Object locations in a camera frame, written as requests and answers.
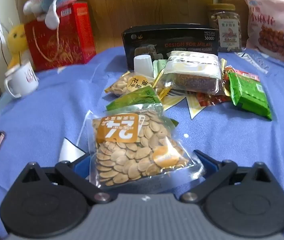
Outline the red snack packet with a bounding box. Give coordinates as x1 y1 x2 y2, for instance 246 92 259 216
195 92 233 107

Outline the small white plastic cup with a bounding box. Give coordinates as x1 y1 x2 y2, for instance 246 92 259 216
133 54 154 77

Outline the clear pumpkin seed packet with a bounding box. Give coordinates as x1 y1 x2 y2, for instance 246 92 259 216
85 103 203 188

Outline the clear tray of brown snacks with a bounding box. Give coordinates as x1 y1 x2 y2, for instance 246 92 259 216
163 51 227 96

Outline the white paper piece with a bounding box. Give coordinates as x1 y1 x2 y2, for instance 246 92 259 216
58 137 87 163

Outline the gold-trim clear wrapper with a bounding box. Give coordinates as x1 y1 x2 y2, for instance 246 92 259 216
154 69 175 100

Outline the yellow plush toy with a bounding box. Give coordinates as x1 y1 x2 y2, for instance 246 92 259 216
6 23 30 68

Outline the white enamel mug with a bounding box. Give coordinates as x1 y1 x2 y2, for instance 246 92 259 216
4 61 39 98

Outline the clear plastic strip packet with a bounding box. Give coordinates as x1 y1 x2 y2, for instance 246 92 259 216
234 51 271 74

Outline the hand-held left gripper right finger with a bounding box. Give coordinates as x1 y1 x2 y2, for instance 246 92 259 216
181 150 276 203

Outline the small green sachet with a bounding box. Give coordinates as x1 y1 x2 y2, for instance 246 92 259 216
153 59 169 78

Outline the large green snack packet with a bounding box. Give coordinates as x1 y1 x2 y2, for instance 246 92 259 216
226 68 273 121

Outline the red gift box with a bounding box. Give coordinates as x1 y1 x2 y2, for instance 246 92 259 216
23 2 97 72

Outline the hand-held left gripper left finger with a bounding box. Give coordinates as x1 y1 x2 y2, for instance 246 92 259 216
19 153 110 204

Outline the black box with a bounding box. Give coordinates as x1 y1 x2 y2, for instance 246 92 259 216
122 24 219 72

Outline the clear peanut packet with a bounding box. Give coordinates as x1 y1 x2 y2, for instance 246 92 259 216
104 71 158 97

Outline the clear nut jar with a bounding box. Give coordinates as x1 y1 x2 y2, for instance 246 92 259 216
207 3 243 53

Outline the blue cloth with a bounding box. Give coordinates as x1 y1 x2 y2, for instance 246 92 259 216
0 45 284 233

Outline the pink snack bag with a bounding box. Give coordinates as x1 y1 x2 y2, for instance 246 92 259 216
241 0 284 67

